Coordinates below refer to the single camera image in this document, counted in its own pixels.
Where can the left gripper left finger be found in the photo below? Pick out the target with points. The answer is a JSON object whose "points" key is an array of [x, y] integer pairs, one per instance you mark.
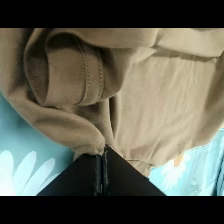
{"points": [[76, 180]]}

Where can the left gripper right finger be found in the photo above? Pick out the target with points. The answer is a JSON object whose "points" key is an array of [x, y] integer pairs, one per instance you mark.
{"points": [[130, 181]]}

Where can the tan shirt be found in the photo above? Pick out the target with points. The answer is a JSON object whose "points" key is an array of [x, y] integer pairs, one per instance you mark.
{"points": [[140, 100]]}

